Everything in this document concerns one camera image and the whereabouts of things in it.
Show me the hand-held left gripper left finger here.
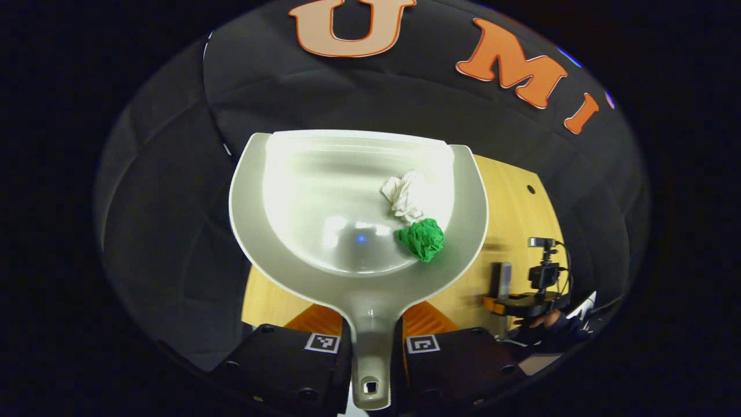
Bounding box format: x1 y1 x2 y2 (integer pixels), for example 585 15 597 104
211 303 353 407

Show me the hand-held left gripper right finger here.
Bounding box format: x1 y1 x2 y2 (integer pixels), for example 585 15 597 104
394 301 526 407

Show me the small grey black-bristled broom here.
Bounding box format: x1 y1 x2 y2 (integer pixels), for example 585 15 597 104
490 262 513 302

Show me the green paper ball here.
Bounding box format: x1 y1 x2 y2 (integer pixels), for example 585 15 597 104
395 218 445 264

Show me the white paper ball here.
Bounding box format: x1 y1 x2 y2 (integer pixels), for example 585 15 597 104
381 170 432 224

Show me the grey plastic dustpan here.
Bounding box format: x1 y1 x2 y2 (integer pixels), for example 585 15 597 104
229 129 490 411

